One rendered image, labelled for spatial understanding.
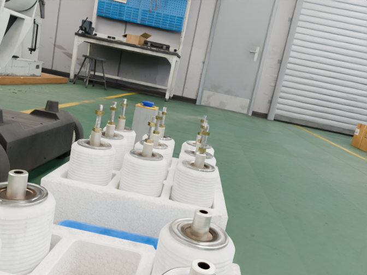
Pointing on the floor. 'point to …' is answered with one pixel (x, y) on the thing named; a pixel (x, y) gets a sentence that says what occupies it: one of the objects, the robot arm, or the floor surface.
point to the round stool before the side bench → (90, 71)
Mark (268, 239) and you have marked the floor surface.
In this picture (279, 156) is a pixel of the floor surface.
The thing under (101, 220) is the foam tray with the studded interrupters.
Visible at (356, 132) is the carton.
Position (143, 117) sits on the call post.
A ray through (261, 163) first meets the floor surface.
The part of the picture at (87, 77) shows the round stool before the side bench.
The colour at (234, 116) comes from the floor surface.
